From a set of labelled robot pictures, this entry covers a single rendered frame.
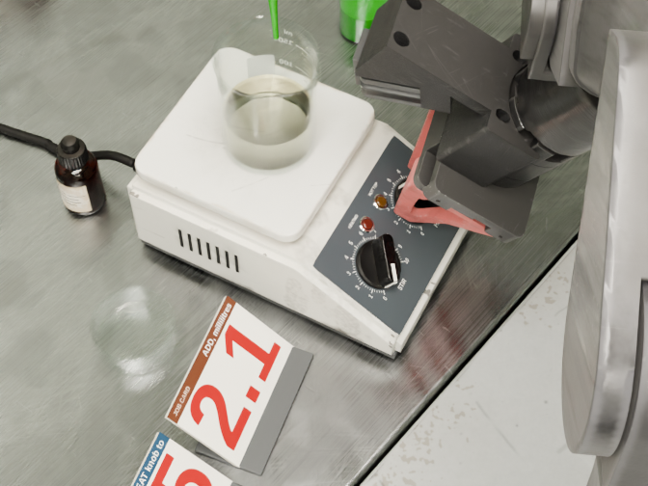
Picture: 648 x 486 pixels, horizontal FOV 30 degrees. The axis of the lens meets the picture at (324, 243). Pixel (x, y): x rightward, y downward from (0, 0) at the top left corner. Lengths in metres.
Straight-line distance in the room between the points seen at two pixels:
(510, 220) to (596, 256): 0.35
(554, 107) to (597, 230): 0.28
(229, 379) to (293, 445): 0.06
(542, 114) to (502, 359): 0.21
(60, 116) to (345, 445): 0.34
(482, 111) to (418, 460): 0.23
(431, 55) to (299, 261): 0.17
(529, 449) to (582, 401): 0.42
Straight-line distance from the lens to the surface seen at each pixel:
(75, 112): 0.92
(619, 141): 0.35
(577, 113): 0.63
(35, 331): 0.82
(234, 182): 0.76
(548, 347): 0.81
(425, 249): 0.79
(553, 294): 0.83
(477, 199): 0.70
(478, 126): 0.66
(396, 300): 0.77
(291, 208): 0.75
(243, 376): 0.77
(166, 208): 0.78
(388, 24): 0.65
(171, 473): 0.73
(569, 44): 0.56
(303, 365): 0.79
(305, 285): 0.76
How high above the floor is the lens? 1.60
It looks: 57 degrees down
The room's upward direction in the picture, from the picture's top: 1 degrees clockwise
